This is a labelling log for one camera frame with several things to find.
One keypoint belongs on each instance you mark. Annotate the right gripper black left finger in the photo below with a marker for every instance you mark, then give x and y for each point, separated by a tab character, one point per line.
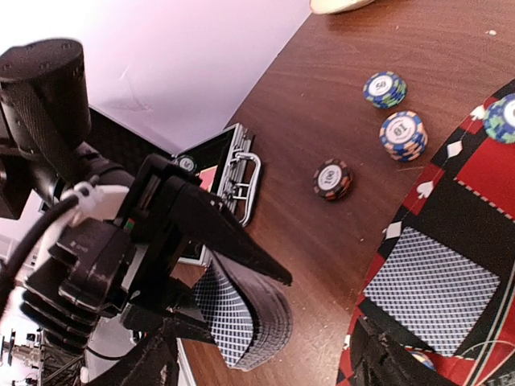
154	361

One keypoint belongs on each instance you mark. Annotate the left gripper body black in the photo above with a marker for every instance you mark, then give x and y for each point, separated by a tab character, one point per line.
116	262

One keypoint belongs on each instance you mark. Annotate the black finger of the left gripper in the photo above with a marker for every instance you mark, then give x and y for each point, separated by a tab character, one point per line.
203	217

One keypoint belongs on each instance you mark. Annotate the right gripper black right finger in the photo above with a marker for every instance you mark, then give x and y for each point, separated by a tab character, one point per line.
377	358

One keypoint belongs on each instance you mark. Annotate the dealt card sector three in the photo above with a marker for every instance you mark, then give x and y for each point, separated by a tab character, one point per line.
434	292

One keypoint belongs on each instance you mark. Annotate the blue playing card deck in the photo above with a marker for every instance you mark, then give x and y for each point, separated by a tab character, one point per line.
248	316

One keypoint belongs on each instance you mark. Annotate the blue white poker chip stack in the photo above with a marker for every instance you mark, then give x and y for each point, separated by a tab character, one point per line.
403	136

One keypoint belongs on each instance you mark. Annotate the green fifty chips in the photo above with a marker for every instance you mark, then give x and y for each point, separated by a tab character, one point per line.
498	121

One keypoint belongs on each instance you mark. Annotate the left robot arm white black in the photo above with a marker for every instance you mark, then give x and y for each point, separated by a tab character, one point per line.
45	119

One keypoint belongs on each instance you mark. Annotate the green chip inside case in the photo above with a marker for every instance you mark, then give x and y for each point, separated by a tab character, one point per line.
186	162

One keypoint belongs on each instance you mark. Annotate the aluminium poker case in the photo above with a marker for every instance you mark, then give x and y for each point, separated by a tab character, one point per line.
224	162

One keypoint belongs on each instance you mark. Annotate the brown poker chip stack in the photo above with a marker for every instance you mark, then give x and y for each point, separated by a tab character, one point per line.
332	179

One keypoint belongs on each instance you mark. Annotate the round red black poker mat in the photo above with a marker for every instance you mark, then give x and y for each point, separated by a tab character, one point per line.
464	199

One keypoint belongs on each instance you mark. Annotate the green poker chip stack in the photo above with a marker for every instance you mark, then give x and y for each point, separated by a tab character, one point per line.
384	90

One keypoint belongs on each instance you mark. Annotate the round wooden plate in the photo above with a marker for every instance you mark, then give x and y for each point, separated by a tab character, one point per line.
336	6

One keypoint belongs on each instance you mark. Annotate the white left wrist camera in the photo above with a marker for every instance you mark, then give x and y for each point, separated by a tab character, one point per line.
101	202

